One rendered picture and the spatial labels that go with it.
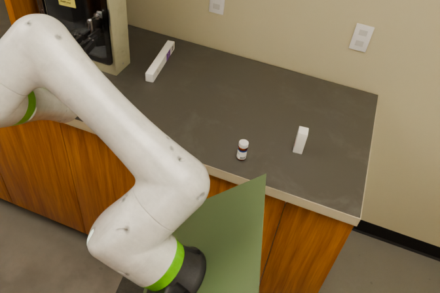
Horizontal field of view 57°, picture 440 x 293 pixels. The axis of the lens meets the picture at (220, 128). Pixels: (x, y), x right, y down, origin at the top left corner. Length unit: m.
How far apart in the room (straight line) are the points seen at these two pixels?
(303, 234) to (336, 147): 0.33
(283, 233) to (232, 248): 0.62
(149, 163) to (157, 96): 0.83
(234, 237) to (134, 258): 0.23
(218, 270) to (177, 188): 0.23
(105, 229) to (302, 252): 0.91
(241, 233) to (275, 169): 0.48
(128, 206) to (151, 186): 0.06
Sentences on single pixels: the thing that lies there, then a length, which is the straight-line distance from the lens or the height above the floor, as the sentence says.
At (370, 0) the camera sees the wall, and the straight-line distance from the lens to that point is 1.73.
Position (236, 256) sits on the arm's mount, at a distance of 0.93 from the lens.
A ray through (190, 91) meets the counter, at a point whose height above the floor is 0.94.
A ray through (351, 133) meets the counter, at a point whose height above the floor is 0.94.
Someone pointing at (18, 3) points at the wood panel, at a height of 1.19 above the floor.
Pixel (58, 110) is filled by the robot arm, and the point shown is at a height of 1.18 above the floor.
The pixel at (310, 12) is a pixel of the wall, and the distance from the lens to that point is 1.77.
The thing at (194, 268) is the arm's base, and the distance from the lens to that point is 0.96.
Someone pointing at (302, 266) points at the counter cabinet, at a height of 0.53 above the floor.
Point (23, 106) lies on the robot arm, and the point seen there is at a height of 1.34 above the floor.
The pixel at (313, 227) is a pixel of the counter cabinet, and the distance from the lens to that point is 1.48.
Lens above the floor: 1.94
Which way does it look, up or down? 42 degrees down
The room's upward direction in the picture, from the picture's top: 7 degrees clockwise
